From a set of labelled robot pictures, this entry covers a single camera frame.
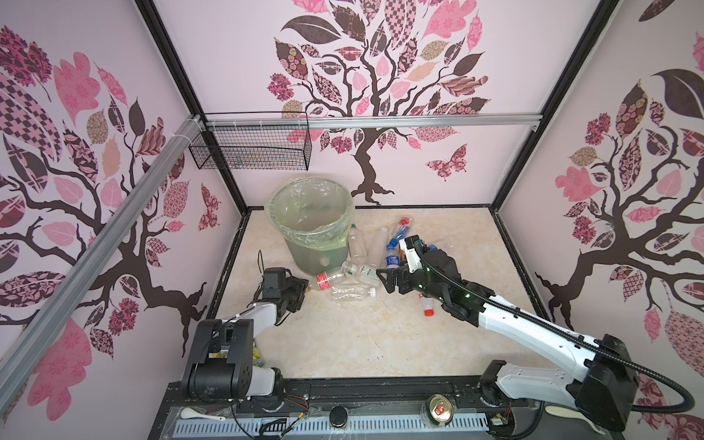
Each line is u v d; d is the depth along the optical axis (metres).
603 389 0.38
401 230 1.08
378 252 1.04
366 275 0.93
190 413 0.71
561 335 0.44
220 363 0.44
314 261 0.96
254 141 0.95
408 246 0.67
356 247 1.01
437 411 0.62
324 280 0.92
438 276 0.53
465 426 0.70
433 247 1.00
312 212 0.98
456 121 1.64
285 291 0.80
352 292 0.95
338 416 0.62
